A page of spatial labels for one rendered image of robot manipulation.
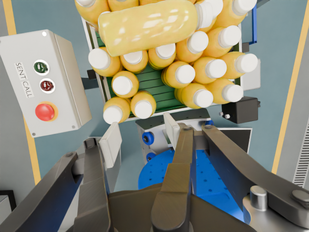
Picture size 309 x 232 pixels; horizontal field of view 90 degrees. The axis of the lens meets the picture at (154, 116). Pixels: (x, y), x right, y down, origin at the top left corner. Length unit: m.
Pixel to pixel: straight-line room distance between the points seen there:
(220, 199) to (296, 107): 1.84
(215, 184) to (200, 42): 0.30
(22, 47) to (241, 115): 0.55
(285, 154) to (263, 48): 1.16
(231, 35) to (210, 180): 0.31
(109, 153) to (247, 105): 0.44
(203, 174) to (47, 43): 0.42
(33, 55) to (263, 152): 2.00
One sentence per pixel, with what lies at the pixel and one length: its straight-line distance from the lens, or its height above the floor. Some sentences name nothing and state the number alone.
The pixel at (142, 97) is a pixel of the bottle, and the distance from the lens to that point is 0.37.
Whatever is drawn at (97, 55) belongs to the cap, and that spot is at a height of 1.09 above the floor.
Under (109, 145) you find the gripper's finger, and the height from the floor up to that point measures 1.28.
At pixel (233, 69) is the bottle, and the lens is 0.43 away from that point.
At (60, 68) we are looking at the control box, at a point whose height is 1.10.
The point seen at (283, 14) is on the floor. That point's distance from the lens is 1.97.
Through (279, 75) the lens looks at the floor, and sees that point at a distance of 1.93.
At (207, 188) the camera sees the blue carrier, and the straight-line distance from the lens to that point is 0.36.
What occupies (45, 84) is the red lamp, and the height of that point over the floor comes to 1.11.
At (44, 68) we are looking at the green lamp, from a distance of 0.37.
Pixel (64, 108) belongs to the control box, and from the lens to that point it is 0.37.
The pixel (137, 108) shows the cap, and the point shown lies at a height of 1.09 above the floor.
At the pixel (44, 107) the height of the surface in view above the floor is 1.11.
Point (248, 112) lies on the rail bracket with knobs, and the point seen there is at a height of 1.00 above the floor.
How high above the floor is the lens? 1.43
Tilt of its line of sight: 76 degrees down
